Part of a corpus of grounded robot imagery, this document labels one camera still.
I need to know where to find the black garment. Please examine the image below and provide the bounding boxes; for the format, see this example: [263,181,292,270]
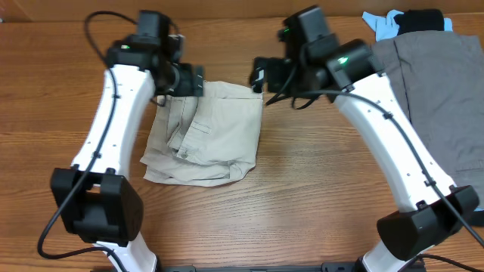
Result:
[394,9,445,36]

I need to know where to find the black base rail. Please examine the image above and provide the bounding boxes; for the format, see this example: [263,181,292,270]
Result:
[162,261,363,272]

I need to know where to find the beige shorts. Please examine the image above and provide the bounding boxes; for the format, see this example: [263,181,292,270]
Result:
[140,82,263,187]

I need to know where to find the light blue garment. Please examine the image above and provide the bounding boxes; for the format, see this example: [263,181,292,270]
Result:
[362,10,453,42]

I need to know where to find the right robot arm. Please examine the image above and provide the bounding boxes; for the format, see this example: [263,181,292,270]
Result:
[250,5,479,272]

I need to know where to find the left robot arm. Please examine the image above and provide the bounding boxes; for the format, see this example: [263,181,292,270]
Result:
[51,10,203,271]

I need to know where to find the grey shorts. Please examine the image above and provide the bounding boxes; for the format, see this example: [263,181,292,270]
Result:
[372,31,483,196]

